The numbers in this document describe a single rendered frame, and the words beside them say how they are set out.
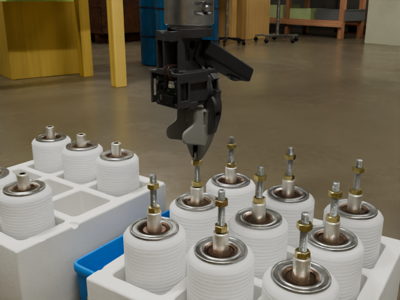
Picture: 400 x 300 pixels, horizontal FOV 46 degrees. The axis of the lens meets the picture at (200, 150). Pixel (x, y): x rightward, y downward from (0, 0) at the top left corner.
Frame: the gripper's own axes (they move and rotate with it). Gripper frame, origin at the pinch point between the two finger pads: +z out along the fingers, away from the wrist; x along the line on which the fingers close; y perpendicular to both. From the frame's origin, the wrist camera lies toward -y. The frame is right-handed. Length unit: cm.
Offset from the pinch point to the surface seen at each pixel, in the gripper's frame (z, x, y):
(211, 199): 9.1, 1.1, -1.6
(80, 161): 11.6, -38.4, 3.1
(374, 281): 16.5, 27.5, -11.1
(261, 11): -5, -442, -505
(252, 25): 15, -443, -489
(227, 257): 9.2, 16.7, 9.6
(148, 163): 35, -81, -44
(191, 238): 13.8, 2.9, 4.4
